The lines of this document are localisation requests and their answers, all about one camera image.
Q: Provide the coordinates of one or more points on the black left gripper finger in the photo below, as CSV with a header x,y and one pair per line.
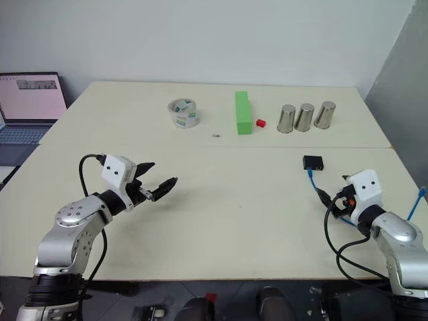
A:
x,y
164,188
144,168

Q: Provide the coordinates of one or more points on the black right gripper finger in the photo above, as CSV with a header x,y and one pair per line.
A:
x,y
324,197
345,179

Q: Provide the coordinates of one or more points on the small red cube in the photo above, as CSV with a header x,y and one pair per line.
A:
x,y
261,123

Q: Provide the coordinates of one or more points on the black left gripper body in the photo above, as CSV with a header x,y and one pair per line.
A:
x,y
136,194

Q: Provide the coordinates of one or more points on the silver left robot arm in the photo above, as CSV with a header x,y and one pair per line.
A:
x,y
63,240

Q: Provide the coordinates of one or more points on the stainless steel cup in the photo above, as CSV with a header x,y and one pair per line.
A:
x,y
324,115
286,118
304,117

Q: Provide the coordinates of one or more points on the dark rounded shape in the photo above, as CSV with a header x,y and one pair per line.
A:
x,y
274,304

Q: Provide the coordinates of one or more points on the dark shape with red part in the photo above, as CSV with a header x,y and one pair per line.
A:
x,y
197,309

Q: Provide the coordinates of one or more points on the small black box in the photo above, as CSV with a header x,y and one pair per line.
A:
x,y
313,162

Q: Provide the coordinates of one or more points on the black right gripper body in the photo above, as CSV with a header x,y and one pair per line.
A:
x,y
346,207

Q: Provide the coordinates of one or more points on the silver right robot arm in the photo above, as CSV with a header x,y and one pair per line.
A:
x,y
398,234

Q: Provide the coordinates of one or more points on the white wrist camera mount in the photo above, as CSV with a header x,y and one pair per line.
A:
x,y
366,189
115,170

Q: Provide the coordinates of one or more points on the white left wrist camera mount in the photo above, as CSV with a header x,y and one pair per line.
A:
x,y
115,170

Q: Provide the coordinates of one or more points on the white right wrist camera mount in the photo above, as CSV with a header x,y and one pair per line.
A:
x,y
366,189

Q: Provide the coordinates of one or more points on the green rectangular block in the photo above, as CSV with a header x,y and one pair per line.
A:
x,y
243,113

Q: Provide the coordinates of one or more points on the open grey laptop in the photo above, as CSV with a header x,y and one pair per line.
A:
x,y
30,100

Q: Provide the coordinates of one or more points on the clear packing tape roll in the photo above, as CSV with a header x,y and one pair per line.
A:
x,y
183,113

